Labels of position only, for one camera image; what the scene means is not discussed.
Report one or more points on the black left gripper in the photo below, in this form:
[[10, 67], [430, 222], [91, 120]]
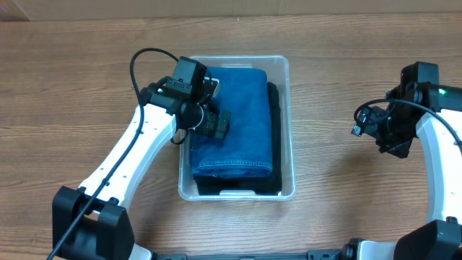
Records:
[[210, 126]]

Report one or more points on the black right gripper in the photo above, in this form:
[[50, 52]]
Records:
[[395, 146]]

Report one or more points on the blue denim cloth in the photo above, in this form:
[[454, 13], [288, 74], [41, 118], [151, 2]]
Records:
[[246, 150]]

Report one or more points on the clear plastic storage bin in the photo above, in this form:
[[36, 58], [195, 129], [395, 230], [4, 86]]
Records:
[[277, 71]]

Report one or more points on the black garment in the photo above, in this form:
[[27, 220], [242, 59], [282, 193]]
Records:
[[267, 186]]

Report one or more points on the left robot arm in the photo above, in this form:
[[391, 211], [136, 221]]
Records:
[[91, 221]]

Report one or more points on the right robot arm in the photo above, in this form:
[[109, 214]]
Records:
[[419, 108]]

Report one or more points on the brown cardboard backdrop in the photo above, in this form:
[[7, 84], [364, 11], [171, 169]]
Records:
[[54, 10]]

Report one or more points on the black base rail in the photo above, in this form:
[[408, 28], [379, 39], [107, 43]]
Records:
[[323, 254]]

